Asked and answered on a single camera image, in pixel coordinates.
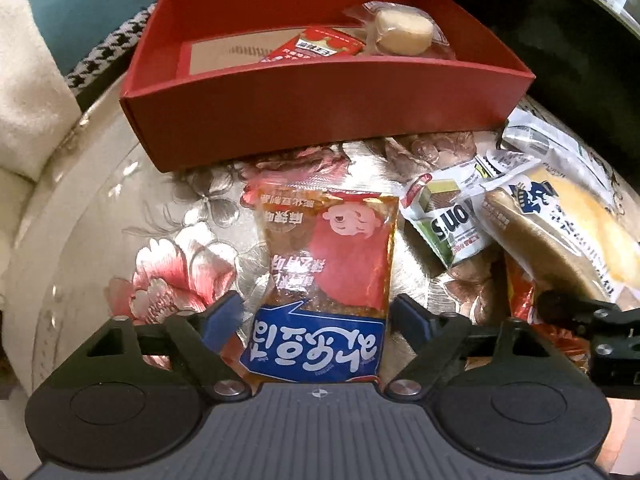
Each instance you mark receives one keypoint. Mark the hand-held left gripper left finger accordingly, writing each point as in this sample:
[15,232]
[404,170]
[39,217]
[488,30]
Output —
[226,321]

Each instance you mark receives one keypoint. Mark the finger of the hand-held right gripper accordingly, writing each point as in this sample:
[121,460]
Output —
[575,310]

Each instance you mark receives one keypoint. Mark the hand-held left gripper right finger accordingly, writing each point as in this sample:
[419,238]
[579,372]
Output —
[407,321]

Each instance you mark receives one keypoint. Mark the red yellow snack packet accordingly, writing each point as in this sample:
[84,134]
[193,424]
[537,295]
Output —
[520,290]

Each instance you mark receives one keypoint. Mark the clear bread slice packet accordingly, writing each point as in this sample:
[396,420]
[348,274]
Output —
[550,230]

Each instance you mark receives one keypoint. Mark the green white wafer packet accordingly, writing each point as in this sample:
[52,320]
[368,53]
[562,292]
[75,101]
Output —
[445,230]

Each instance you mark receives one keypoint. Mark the large red blue snack packet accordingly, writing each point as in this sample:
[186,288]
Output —
[320,260]

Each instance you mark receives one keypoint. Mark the white grey printed snack packet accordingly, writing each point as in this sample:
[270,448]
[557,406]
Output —
[540,135]

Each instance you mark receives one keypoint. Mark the red cardboard box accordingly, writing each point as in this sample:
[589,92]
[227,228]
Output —
[300,110]

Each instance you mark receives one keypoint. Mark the floral embroidered tablecloth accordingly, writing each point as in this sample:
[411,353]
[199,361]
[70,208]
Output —
[150,220]

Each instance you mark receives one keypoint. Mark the clear wrapped round pastry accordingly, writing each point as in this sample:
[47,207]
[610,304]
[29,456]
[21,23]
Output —
[402,32]

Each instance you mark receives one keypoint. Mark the small red white snack packet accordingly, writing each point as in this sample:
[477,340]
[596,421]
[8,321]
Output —
[320,45]

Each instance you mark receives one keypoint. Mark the white fluffy blanket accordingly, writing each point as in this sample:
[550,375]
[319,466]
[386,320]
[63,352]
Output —
[30,85]

